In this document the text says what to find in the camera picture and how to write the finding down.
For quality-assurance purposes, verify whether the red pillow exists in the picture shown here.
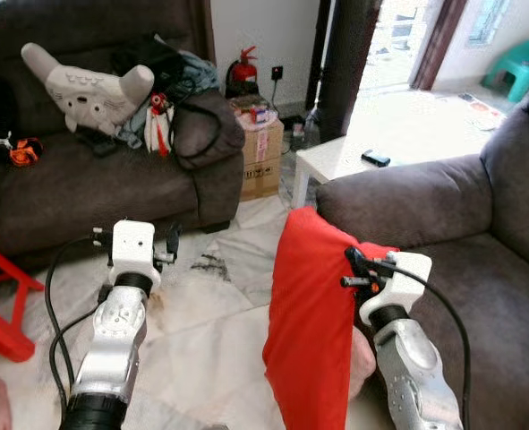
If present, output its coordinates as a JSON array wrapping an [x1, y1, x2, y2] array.
[[262, 206, 401, 430]]

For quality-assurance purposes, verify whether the grey-brown fabric sofa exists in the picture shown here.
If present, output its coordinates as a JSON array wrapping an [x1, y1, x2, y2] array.
[[0, 0, 247, 270]]

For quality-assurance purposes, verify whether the grey-brown two-seat sofa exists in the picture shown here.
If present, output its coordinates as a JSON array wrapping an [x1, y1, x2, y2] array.
[[315, 76, 529, 430]]

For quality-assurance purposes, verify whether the white grey Totoro pillow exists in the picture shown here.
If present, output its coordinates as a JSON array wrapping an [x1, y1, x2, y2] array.
[[21, 42, 156, 138]]

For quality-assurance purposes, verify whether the patterned floor mat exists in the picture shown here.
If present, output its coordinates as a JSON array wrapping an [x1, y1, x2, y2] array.
[[452, 90, 508, 122]]

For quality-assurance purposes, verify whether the black handheld device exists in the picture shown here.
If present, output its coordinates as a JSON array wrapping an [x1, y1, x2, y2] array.
[[361, 150, 393, 169]]

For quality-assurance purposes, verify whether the plain cardboard box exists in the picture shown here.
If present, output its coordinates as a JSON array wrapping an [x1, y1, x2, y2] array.
[[240, 159, 284, 202]]

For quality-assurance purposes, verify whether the red white tassel charm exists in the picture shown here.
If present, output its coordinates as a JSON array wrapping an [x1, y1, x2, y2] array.
[[146, 90, 176, 159]]

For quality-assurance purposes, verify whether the grey remote control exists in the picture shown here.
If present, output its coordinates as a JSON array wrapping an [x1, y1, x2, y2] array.
[[74, 127, 124, 159]]

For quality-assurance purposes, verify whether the white coffee table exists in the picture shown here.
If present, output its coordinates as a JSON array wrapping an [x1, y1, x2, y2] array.
[[291, 88, 508, 209]]

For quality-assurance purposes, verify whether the cardboard box with red tape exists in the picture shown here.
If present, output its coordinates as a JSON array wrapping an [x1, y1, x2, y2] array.
[[235, 112, 286, 168]]

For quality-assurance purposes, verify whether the grey charger with green light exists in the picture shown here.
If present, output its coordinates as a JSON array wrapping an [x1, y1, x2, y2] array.
[[286, 121, 311, 151]]

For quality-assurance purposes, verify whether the small red box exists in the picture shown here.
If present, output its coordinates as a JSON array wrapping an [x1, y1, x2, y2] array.
[[249, 106, 275, 125]]

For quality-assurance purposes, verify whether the brown patterned box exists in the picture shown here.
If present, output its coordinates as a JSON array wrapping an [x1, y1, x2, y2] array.
[[231, 92, 269, 113]]

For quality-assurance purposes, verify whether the blue-grey cloth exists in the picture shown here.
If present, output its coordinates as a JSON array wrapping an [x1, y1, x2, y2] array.
[[116, 49, 222, 151]]

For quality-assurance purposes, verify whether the orange black tool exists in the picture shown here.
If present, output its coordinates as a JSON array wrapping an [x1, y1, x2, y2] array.
[[0, 133, 44, 168]]

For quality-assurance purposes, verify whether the red fire extinguisher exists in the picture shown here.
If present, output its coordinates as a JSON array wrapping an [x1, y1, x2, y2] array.
[[225, 47, 261, 99]]

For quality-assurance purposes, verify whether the black bag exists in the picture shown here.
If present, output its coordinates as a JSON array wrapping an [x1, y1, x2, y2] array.
[[110, 36, 190, 83]]

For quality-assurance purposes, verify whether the dark brown wooden door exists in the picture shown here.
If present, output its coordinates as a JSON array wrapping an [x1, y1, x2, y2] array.
[[304, 0, 383, 142]]

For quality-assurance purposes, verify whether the brown curtain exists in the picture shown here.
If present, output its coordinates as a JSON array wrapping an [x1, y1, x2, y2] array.
[[189, 0, 217, 65]]

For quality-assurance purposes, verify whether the glass window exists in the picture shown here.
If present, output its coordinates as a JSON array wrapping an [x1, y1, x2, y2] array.
[[465, 0, 516, 47]]

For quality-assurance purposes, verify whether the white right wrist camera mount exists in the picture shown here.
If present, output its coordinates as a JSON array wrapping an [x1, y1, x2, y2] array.
[[358, 252, 434, 326]]

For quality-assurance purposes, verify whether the black bag strap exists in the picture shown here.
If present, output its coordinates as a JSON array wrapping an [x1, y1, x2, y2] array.
[[168, 97, 226, 171]]

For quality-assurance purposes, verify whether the brown door frame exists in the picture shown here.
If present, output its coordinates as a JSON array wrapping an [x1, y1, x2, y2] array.
[[411, 0, 470, 91]]

